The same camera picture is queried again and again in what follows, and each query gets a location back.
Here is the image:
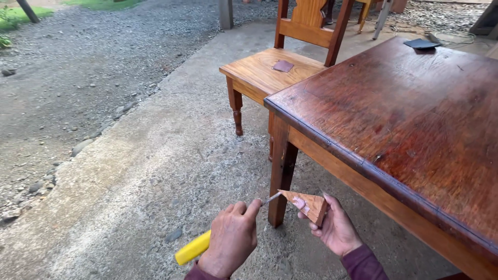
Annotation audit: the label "person's right hand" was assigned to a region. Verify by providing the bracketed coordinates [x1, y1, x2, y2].
[297, 194, 364, 257]

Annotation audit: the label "person's left hand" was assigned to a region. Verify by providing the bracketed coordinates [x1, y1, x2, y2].
[198, 198, 264, 279]

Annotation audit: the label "triangular wooden block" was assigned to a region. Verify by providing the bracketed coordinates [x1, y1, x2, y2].
[277, 189, 329, 228]

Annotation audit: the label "yellow-handled screwdriver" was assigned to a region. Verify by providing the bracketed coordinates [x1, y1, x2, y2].
[175, 191, 283, 267]

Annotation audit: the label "pink wood putty dab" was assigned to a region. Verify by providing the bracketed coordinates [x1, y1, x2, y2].
[292, 196, 310, 214]

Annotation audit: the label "dark varnished wooden table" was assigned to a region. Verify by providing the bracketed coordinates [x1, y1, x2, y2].
[263, 36, 498, 280]

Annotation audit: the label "light wooden chair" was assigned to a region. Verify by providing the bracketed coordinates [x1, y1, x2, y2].
[219, 0, 355, 162]

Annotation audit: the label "brown sandpaper square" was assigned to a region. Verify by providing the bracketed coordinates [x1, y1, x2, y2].
[272, 59, 295, 74]

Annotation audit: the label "dark grey sandpaper sheet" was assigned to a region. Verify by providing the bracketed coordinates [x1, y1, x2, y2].
[403, 38, 443, 50]

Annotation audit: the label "grey metal stand leg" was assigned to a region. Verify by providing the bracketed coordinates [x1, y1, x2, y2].
[372, 0, 394, 41]

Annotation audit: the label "yellow wooden furniture legs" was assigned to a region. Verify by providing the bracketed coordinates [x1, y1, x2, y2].
[356, 0, 375, 35]

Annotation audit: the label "dark slanted pole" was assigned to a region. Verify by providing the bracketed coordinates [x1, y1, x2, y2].
[16, 0, 40, 24]

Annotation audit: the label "grey concrete post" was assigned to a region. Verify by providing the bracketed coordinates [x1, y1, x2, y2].
[217, 0, 235, 31]

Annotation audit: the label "green cable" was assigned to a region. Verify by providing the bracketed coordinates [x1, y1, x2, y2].
[425, 30, 492, 50]

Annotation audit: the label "weathered wooden frame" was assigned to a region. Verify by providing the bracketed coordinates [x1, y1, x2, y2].
[468, 0, 498, 40]

